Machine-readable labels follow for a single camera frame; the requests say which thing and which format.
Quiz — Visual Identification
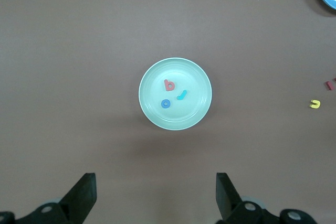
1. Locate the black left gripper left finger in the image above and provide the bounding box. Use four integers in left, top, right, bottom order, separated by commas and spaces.
0, 173, 97, 224

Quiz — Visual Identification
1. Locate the pink foam letter b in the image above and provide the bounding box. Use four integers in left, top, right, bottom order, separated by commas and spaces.
164, 79, 176, 92

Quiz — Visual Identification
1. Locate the green round plate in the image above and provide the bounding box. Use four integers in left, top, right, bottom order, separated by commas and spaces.
138, 57, 213, 131

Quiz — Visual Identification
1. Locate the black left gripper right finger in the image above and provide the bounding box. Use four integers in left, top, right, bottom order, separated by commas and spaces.
216, 173, 320, 224

